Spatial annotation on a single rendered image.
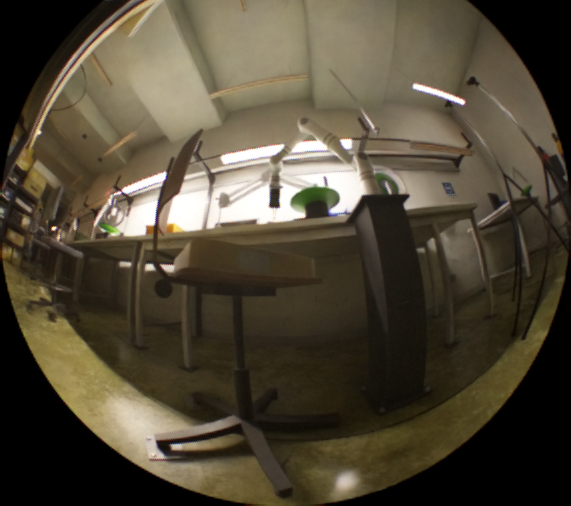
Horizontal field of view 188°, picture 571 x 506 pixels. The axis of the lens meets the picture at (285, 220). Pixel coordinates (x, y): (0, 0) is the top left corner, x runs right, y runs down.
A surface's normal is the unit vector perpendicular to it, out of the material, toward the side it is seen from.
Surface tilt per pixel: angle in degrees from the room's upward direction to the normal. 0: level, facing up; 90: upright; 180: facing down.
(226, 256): 90
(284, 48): 180
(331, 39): 180
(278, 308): 90
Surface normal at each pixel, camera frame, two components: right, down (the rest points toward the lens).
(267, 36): 0.04, 0.91
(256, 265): 0.67, -0.34
